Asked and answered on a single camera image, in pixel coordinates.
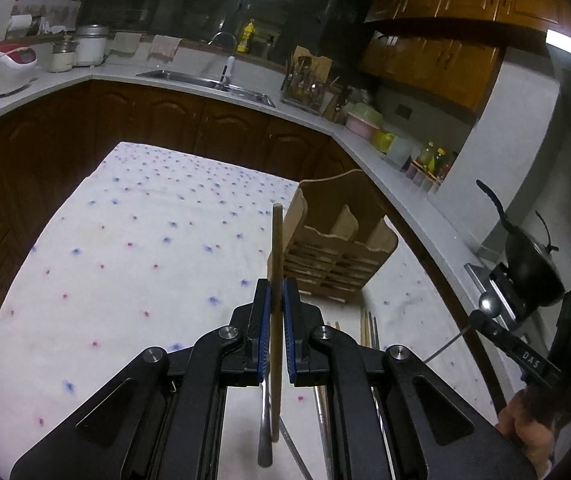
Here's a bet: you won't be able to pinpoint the metal chopstick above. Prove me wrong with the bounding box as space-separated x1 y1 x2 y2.
258 379 272 468
423 324 471 364

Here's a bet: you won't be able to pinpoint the wooden utensil holder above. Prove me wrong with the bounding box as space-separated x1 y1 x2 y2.
267 169 398 302

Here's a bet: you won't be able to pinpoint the yellow dish soap bottle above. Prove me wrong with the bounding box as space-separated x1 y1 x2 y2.
237 18 256 53

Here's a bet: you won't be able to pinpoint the white red rice cooker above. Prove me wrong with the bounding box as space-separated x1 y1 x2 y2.
0 44 37 96

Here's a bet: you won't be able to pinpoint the dish drying rack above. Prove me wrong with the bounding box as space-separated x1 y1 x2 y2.
281 46 333 115

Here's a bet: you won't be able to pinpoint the pink and green bowls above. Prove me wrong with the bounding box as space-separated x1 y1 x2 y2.
345 103 383 140

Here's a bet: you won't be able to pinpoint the steel kitchen sink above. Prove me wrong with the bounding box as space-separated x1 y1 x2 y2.
138 70 275 107

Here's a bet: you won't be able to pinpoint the yellow plastic cup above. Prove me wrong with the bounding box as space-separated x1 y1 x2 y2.
371 129 395 154

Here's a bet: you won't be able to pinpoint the person's right hand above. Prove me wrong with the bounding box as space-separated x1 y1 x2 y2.
496 390 553 471

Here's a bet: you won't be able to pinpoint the chrome sink faucet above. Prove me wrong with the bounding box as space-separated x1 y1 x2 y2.
208 30 238 86

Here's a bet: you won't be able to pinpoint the wooden chopstick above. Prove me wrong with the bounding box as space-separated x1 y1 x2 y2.
269 203 284 442
360 309 371 348

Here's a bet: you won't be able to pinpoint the wooden chopstick on table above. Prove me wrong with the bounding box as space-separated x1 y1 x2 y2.
360 309 371 348

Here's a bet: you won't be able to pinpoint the white floral tablecloth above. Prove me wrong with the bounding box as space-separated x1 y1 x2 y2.
0 141 509 480

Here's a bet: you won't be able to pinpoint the metal chopstick on table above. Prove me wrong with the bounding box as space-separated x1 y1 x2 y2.
258 379 272 468

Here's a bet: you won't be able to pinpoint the white pot with lid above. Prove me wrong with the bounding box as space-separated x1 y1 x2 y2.
74 24 109 67

